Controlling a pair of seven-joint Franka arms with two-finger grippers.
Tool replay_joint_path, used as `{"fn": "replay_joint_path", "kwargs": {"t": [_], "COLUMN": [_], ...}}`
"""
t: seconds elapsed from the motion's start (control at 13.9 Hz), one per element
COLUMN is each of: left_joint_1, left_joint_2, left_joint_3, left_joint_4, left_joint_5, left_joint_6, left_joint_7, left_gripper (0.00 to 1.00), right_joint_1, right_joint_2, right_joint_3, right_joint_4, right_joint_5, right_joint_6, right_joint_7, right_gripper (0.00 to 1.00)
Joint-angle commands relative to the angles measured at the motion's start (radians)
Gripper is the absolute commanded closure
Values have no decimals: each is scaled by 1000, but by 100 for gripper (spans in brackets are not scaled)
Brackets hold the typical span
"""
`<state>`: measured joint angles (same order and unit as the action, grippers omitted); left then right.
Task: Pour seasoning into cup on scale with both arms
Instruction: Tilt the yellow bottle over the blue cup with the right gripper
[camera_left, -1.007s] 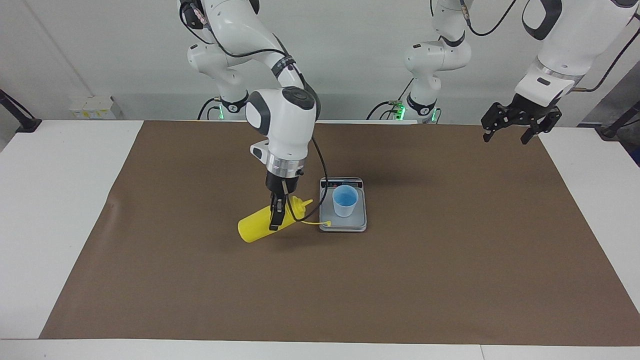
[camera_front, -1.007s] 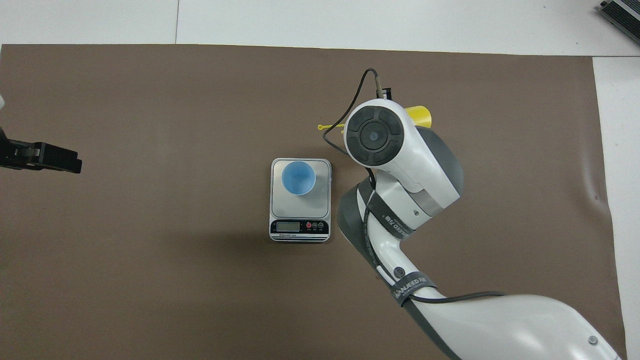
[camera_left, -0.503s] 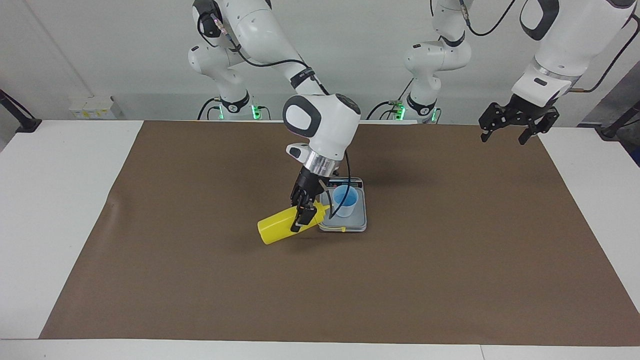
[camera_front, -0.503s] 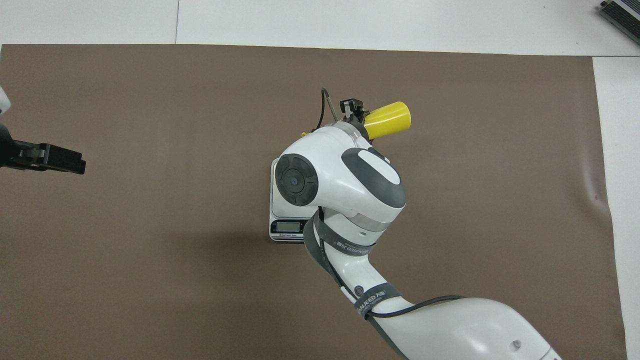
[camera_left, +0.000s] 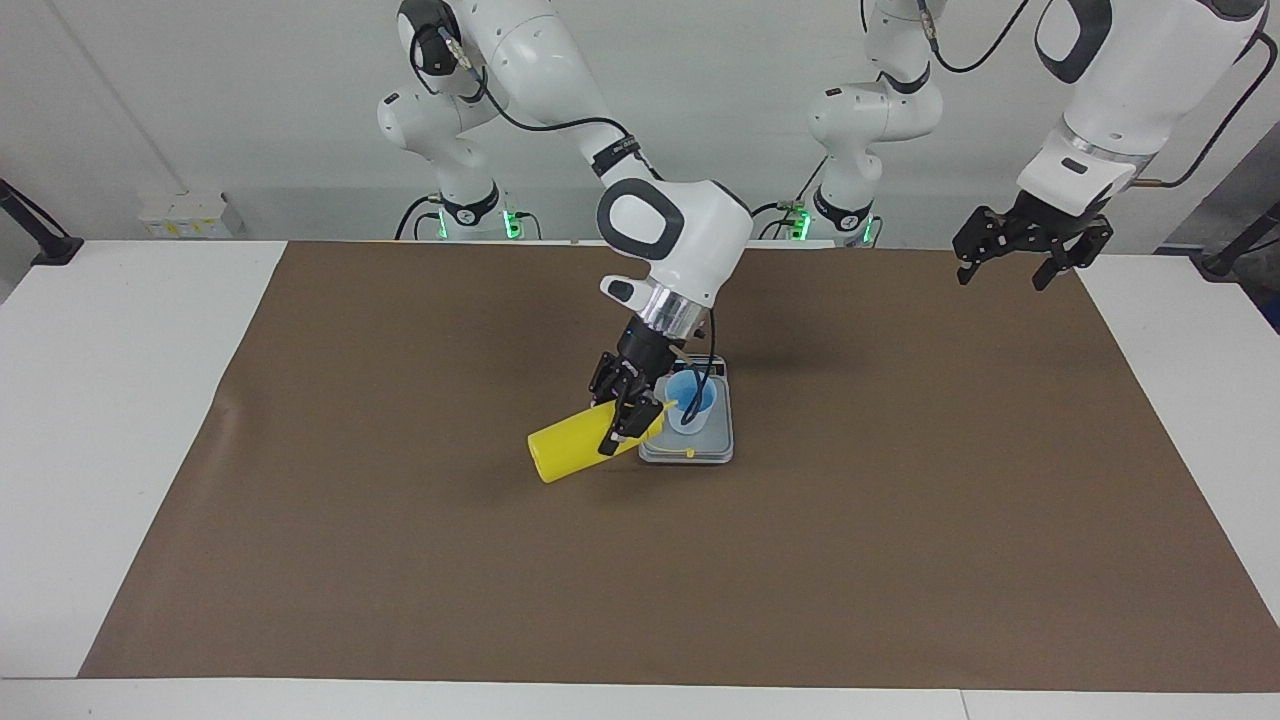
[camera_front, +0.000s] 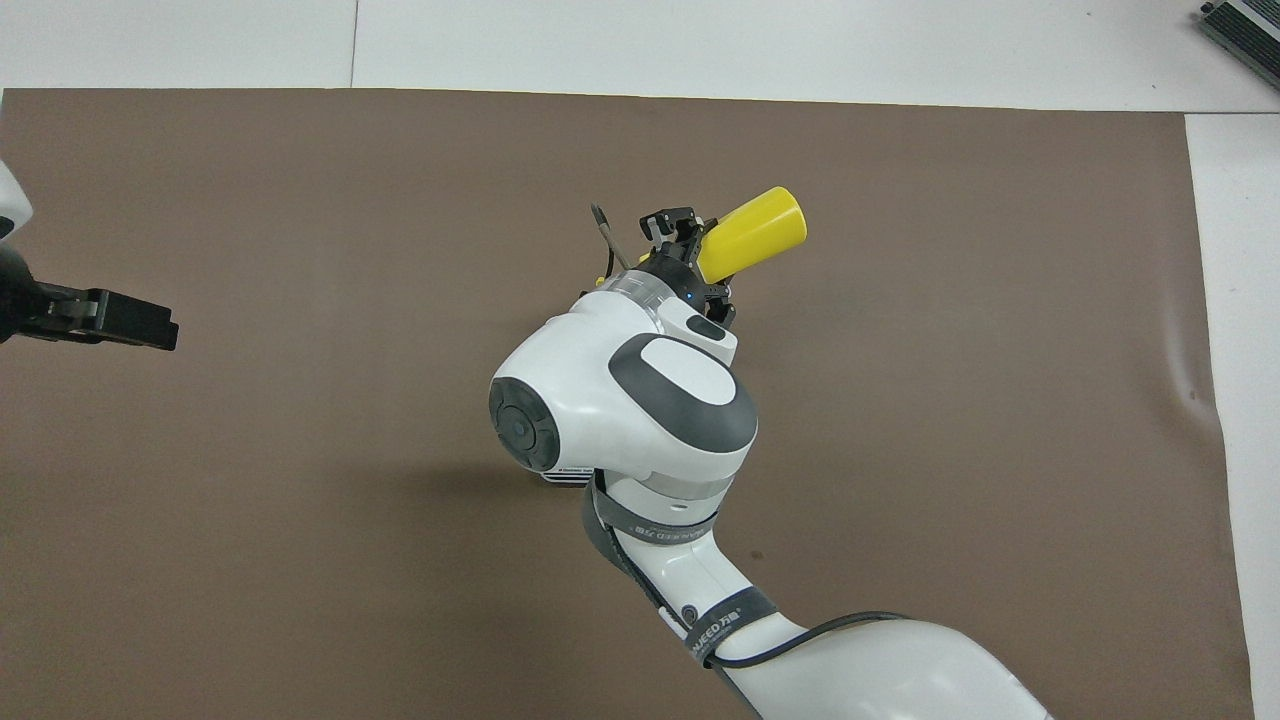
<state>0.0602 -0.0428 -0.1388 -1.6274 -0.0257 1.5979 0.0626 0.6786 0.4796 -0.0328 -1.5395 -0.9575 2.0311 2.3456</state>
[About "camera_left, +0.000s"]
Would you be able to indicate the silver digital kitchen scale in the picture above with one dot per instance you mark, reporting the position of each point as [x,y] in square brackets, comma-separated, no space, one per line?
[715,445]

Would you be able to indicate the brown paper mat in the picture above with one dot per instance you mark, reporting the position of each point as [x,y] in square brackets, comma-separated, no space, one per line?
[500,560]

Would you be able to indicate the black clamp stand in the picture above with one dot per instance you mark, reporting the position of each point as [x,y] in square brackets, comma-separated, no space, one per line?
[1225,262]
[55,247]

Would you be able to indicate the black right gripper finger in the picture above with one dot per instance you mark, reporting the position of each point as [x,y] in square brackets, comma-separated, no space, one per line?
[632,420]
[606,380]

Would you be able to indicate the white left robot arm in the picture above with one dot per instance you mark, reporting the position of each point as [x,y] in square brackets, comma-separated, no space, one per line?
[1130,90]

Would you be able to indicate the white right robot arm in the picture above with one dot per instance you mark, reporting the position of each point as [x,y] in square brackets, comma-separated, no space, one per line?
[690,225]

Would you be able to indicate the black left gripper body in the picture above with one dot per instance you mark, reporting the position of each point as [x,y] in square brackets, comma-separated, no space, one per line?
[1045,222]

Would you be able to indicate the yellow squeeze bottle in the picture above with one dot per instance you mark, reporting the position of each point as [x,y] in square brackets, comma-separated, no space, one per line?
[570,450]

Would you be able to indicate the light blue plastic cup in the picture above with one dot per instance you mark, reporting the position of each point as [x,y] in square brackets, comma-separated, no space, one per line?
[700,400]

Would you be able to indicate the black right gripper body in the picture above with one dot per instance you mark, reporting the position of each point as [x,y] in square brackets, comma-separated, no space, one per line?
[650,365]

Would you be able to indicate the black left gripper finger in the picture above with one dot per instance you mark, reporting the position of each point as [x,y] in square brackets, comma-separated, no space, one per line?
[980,240]
[1082,245]

